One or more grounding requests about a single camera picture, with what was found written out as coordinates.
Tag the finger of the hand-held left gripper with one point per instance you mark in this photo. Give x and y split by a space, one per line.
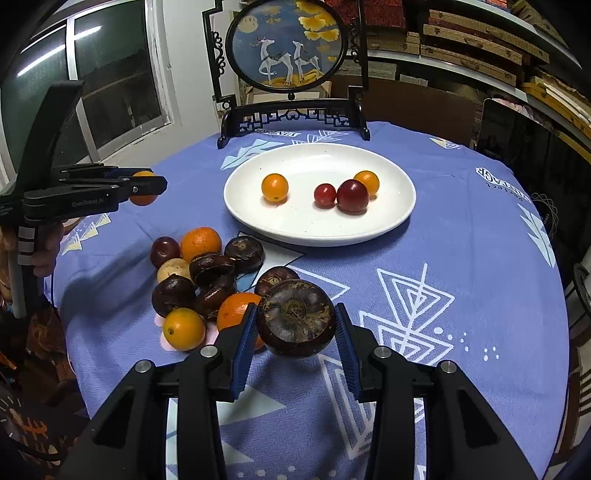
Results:
92 171
150 184

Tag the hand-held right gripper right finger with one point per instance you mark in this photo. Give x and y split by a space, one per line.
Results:
346 355

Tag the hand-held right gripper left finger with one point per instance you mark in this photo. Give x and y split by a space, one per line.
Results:
244 350

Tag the orange tangerine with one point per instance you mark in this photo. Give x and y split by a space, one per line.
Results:
183 328
143 199
233 311
201 242

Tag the dark red plum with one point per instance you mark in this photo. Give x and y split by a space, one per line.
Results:
165 251
352 196

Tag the pale yellow round fruit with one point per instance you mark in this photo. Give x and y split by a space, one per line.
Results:
171 270

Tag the small yellow-orange round fruit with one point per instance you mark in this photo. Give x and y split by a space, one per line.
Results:
274 188
369 180

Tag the white oval plate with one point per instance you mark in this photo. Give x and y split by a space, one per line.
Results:
300 221

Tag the red cherry tomato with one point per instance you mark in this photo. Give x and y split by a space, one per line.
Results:
325 194

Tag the person's left hand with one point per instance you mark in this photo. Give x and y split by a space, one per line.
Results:
46 249

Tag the white framed window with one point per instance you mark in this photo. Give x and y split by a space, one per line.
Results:
115 69

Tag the blue printed tablecloth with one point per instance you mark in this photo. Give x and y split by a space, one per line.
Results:
461 277

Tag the round deer painting black stand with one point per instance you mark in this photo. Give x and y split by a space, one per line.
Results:
286 46

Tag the person's dark patterned clothing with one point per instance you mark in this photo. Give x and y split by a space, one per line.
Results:
32 392

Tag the brown cardboard box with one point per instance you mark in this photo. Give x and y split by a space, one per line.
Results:
415 106

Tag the black chair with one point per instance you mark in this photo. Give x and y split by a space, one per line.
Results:
531 161

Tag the stack of wooden boxes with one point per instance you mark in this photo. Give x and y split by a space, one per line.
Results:
485 41

